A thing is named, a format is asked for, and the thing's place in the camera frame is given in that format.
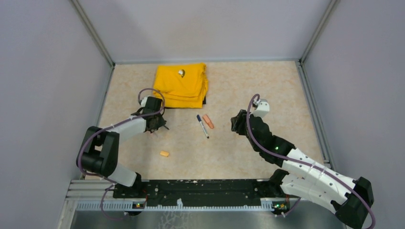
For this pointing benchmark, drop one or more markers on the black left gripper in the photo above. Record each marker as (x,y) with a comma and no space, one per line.
(161,122)

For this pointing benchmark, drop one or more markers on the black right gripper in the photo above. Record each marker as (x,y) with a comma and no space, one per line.
(238,122)

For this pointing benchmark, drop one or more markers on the orange highlighter pen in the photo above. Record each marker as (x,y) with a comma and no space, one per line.
(208,121)

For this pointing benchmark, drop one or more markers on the white marker pen black tip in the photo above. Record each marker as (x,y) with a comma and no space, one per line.
(204,130)

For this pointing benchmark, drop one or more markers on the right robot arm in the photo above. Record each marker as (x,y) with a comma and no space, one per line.
(349,199)

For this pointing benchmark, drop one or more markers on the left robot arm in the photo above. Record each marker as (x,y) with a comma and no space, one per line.
(98,154)

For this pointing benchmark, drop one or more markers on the yellow folded shirt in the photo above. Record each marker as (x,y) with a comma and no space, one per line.
(182,86)

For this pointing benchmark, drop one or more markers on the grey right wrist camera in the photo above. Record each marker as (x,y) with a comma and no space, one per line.
(261,108)

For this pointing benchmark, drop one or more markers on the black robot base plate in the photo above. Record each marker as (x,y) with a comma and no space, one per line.
(210,194)

